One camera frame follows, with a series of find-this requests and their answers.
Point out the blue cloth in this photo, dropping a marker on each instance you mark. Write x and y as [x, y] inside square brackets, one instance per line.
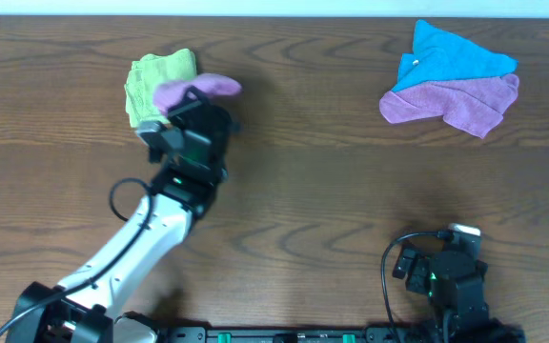
[440, 55]

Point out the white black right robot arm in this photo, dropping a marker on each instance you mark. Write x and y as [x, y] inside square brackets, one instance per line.
[453, 282]

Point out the crumpled purple cloth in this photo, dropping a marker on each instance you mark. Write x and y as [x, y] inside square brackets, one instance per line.
[475, 106]

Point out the folded green cloth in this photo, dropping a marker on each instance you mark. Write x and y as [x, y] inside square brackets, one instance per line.
[146, 75]

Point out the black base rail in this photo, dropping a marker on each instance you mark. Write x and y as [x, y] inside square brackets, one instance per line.
[370, 335]

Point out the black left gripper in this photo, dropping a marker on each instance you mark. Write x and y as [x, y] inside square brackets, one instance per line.
[191, 110]

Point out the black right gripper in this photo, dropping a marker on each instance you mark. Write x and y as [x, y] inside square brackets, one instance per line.
[409, 266]

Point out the purple microfiber cloth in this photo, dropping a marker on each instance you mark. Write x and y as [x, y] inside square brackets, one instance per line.
[171, 93]

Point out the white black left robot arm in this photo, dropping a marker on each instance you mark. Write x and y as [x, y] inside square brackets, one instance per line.
[83, 306]

